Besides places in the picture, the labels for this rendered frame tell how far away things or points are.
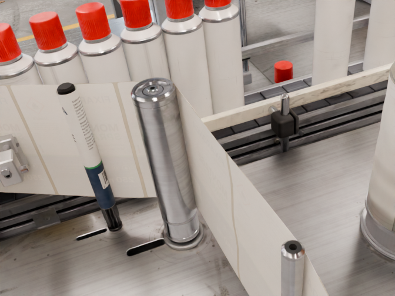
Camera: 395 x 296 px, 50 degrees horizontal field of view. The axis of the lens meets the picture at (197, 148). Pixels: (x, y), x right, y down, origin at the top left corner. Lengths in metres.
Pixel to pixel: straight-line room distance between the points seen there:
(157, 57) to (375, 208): 0.30
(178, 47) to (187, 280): 0.27
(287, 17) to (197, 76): 0.57
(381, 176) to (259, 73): 0.48
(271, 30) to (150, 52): 0.54
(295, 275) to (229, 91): 0.40
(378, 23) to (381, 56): 0.05
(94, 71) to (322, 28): 0.31
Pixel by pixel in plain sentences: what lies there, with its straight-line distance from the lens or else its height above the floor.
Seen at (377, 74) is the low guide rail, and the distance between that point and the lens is 0.69.
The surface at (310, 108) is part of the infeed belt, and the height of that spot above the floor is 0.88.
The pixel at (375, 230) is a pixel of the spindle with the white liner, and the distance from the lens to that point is 0.46.
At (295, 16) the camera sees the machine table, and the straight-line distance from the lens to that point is 1.09.
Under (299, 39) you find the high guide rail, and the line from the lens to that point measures 0.68.
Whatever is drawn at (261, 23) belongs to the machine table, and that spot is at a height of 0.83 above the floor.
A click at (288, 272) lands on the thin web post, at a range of 0.23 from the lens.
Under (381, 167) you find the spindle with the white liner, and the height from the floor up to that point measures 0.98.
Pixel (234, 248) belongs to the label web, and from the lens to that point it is 0.37.
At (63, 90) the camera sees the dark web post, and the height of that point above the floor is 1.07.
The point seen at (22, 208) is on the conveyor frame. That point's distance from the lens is 0.60.
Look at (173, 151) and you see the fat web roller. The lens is 0.38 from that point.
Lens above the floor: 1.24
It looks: 38 degrees down
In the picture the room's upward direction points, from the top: 9 degrees counter-clockwise
